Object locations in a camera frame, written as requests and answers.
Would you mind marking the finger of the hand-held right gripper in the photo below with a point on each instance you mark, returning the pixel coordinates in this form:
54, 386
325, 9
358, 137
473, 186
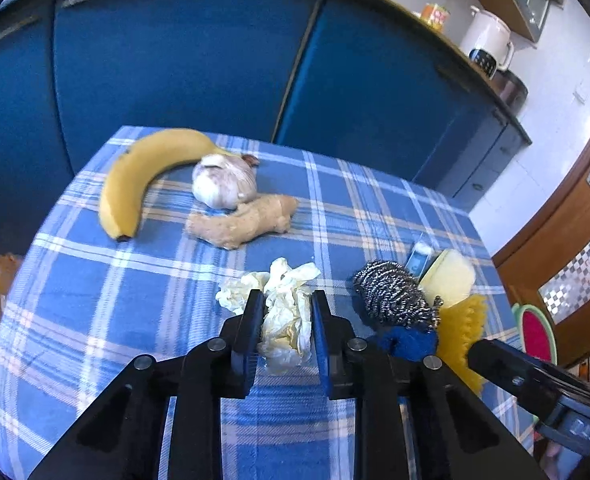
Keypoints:
500, 365

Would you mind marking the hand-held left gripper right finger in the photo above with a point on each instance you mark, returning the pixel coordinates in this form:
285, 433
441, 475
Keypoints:
325, 345

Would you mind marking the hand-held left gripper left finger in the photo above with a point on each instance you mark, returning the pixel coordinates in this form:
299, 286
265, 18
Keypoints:
247, 340

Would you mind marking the red bin with green rim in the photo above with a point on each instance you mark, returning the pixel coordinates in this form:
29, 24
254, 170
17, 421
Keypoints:
535, 335

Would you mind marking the small white tissue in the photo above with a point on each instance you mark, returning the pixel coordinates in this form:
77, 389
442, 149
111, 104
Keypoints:
285, 305

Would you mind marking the steel wool scrubber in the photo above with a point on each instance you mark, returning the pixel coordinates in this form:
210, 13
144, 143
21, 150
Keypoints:
390, 292

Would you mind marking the blue scrubber pad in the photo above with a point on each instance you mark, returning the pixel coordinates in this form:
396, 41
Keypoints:
410, 345

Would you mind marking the pale yellow foam roll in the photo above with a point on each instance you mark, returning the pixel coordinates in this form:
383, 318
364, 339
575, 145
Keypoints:
450, 277

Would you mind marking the small blue white packet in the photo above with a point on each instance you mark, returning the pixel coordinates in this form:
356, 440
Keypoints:
417, 262

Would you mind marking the ginger root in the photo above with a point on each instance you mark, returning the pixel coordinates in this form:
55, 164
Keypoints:
240, 222

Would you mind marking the blue plaid tablecloth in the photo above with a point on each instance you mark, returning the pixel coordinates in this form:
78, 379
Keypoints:
125, 310

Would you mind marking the wooden door with glass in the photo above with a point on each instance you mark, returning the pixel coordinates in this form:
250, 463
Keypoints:
550, 240

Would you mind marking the white garlic bulb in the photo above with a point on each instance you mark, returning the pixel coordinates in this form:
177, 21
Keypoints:
222, 182

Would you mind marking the yellow banana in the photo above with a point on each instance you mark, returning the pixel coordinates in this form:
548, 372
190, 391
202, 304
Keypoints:
125, 185

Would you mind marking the dark rice cooker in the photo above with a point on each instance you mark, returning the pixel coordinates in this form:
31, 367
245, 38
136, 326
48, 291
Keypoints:
512, 87

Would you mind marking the blue kitchen base cabinet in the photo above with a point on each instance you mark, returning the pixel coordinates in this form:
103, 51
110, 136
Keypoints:
175, 60

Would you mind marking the white electric kettle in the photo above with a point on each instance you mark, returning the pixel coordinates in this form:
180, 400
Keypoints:
485, 35

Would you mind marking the yellow food can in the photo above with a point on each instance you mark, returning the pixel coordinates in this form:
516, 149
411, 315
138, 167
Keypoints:
435, 16

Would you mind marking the white wall switch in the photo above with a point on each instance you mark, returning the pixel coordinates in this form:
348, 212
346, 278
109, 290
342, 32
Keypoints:
581, 95

